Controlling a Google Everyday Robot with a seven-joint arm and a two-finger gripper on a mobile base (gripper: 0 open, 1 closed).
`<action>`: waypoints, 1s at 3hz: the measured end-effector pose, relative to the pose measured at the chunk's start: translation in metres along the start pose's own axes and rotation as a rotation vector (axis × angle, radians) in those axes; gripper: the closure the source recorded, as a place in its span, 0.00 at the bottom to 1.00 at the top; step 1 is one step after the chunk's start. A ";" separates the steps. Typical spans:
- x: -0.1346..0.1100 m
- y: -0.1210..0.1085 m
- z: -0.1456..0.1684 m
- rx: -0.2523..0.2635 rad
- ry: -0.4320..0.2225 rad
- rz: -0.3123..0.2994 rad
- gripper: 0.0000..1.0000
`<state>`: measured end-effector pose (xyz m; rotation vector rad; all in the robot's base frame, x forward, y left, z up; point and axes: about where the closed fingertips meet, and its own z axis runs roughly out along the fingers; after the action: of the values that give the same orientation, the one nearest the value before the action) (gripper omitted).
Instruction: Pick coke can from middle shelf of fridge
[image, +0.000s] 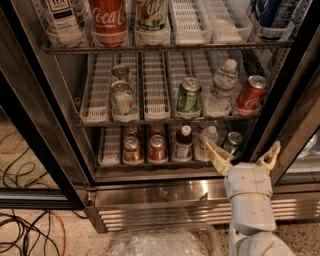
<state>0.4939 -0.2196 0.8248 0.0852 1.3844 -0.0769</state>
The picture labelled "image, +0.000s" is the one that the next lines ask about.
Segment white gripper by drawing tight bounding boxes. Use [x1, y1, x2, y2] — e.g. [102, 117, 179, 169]
[200, 135, 281, 199]

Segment red coke can shelf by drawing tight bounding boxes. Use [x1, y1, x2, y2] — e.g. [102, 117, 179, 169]
[236, 75, 267, 115]

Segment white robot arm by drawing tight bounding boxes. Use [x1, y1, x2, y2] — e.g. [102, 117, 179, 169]
[200, 135, 296, 256]

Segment green can bottom shelf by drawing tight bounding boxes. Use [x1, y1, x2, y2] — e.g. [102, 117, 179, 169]
[222, 131, 243, 159]

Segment water bottle bottom shelf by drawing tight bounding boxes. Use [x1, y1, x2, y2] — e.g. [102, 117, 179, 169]
[195, 126, 219, 162]

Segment dark juice bottle bottom shelf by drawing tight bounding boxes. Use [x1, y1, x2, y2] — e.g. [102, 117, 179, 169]
[173, 125, 193, 162]

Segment clear water bottle middle shelf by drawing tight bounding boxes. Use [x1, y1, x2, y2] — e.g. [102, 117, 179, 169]
[207, 59, 238, 117]

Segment green soda can middle shelf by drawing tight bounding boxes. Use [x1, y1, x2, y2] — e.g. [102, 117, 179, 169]
[176, 77, 202, 119]

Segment red can bottom shelf front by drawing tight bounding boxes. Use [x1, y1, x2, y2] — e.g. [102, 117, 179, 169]
[148, 135, 167, 162]

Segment red can bottom shelf back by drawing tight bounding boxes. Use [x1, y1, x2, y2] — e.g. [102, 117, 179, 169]
[149, 124, 165, 136]

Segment brown can bottom shelf front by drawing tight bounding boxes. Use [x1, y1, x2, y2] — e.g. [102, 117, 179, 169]
[123, 136, 142, 164]

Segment brown can shelf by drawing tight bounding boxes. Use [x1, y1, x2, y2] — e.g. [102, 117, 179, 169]
[124, 125, 140, 138]
[123, 136, 142, 164]

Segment brown can bottom shelf back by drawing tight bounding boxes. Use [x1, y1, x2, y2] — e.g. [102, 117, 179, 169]
[124, 125, 140, 138]

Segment white soda can front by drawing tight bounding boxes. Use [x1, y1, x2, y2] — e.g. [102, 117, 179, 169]
[111, 80, 138, 122]

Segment white soda can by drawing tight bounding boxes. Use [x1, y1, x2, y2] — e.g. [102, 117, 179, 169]
[111, 65, 130, 82]
[111, 80, 138, 122]

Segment stainless steel fridge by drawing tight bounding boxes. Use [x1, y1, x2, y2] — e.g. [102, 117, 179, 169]
[1, 0, 319, 232]

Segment blue can top shelf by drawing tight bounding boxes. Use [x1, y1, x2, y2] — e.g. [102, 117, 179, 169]
[249, 0, 299, 40]

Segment white soda can behind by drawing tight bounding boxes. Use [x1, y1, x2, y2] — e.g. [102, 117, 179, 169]
[111, 65, 130, 82]

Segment large coca-cola bottle top shelf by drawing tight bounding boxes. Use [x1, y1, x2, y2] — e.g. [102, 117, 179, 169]
[89, 0, 127, 46]

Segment glass fridge door left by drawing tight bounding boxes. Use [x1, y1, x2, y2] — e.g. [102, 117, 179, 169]
[0, 71, 84, 210]

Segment tea bottle top shelf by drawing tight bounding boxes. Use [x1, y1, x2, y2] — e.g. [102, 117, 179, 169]
[41, 0, 89, 48]

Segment clear plastic bin with bag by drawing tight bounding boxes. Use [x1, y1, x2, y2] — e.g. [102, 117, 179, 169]
[107, 223, 223, 256]

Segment green label soda bottle top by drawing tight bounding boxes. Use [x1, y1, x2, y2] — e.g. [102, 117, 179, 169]
[135, 0, 170, 46]

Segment orange cable on floor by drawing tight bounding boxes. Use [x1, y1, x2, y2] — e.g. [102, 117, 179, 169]
[0, 130, 67, 256]

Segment black cables on floor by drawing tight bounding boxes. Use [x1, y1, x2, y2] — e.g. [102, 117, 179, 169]
[0, 146, 88, 256]

